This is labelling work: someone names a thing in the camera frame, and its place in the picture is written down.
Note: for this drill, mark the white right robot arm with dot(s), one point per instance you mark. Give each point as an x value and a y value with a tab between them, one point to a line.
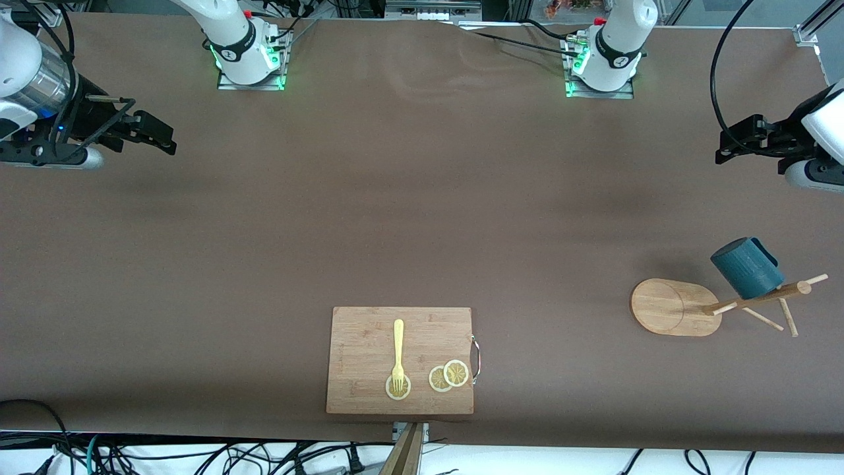
231	39

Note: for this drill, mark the teal cup yellow inside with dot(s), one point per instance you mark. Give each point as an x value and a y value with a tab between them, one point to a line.
748	270

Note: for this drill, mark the wooden cup rack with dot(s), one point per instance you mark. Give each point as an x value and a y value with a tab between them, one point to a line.
666	307

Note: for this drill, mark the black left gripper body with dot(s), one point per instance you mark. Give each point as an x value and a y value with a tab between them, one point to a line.
782	138

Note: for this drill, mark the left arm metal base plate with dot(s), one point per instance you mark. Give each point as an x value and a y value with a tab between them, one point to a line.
613	94

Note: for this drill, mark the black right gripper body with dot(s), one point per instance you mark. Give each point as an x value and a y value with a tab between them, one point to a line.
86	117

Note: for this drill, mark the small metal bracket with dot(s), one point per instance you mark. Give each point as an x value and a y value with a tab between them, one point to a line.
397	430

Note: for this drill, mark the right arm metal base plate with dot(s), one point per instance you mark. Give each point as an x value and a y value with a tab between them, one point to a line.
231	84

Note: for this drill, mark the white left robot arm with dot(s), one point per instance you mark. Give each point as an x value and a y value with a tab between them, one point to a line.
620	39

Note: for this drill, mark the brown wooden stand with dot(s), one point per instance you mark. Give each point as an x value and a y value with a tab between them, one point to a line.
405	458

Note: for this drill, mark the white power strip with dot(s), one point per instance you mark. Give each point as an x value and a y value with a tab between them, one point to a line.
432	12

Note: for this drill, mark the wooden cutting board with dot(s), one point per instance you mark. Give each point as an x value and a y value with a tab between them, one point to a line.
362	343

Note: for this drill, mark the lemon slice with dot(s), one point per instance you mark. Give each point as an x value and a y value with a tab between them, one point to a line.
406	390
456	373
436	381

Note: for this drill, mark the yellow plastic fork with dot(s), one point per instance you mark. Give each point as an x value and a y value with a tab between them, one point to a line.
398	343

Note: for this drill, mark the black power plug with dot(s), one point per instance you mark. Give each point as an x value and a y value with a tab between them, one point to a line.
356	460

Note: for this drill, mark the aluminium frame profile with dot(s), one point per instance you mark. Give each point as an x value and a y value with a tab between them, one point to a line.
51	16
812	30

